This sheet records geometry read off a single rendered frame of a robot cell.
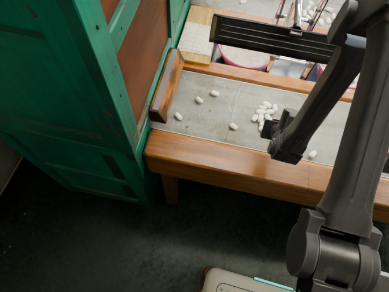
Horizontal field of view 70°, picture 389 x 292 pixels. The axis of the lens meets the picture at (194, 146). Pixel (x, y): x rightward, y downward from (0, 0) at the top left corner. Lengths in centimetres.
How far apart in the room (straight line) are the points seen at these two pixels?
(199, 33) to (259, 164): 64
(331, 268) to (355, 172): 13
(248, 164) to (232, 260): 81
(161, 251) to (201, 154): 83
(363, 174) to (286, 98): 81
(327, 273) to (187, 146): 68
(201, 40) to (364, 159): 97
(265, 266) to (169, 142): 100
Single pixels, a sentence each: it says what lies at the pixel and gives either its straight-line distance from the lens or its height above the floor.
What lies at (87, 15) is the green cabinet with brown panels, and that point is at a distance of 51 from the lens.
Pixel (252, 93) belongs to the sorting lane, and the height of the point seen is 74.
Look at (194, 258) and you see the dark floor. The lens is 167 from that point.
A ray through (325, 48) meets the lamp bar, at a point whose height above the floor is 108.
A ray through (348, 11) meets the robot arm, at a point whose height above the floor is 137.
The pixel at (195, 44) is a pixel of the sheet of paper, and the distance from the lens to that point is 126.
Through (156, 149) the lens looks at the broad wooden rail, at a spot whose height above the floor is 76.
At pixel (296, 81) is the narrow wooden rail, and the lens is 124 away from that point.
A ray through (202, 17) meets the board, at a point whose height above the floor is 78.
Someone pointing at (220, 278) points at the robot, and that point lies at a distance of 139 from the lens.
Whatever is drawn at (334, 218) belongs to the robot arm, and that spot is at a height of 129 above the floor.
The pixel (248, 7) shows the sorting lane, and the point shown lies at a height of 74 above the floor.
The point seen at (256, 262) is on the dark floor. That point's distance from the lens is 171.
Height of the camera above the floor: 166
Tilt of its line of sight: 65 degrees down
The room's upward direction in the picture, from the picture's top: 5 degrees clockwise
